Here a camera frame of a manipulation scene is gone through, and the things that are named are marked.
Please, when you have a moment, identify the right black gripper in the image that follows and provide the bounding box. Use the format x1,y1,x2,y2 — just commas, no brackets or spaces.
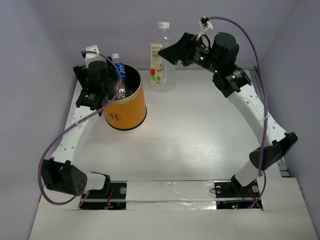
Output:
157,32,222,74

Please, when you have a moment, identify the blue label water bottle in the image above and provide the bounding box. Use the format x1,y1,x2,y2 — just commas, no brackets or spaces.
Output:
111,53,128,100

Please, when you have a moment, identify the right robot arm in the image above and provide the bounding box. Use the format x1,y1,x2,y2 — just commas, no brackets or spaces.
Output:
158,32,298,196

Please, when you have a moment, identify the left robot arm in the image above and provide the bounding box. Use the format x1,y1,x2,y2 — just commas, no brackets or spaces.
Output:
38,60,118,198

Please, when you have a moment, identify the orange cylindrical bin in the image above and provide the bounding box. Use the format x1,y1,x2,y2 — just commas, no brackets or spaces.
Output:
103,64,147,131

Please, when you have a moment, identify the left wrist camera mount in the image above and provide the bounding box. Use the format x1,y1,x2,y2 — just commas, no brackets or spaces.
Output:
81,45,106,68

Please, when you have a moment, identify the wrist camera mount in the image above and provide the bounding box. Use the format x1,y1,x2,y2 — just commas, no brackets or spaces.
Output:
81,45,106,68
196,16,213,41

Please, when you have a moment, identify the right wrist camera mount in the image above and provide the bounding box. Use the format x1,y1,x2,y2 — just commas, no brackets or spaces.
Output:
196,16,213,41

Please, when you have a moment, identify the aluminium rail back edge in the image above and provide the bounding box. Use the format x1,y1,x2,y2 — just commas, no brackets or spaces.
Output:
136,66,255,71

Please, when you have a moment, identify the aluminium rail edge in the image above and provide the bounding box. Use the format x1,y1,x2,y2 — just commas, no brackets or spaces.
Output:
136,66,255,71
249,66,290,178

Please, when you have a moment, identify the aluminium rail right edge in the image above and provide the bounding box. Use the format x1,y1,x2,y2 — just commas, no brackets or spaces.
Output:
249,66,290,178

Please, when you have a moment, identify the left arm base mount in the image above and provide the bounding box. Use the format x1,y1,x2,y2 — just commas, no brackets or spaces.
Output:
79,181,127,211

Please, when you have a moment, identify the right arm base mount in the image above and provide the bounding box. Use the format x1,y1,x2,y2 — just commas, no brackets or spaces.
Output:
209,177,263,210

